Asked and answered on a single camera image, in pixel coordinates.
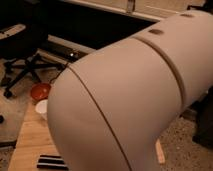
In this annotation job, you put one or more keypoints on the black office chair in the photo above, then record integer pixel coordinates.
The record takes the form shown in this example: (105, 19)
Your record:
(20, 38)

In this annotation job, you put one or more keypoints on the black striped block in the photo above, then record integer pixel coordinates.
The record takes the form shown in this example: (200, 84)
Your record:
(51, 162)

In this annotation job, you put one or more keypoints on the metal floor rail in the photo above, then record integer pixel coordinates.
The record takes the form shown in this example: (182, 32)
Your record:
(62, 50)

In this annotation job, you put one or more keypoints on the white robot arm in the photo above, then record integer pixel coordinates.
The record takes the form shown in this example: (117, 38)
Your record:
(107, 110)

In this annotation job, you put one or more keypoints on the white cup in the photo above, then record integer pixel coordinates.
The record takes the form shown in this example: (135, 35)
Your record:
(41, 108)

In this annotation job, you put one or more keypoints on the red bowl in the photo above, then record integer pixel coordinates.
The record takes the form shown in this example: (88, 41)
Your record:
(40, 91)

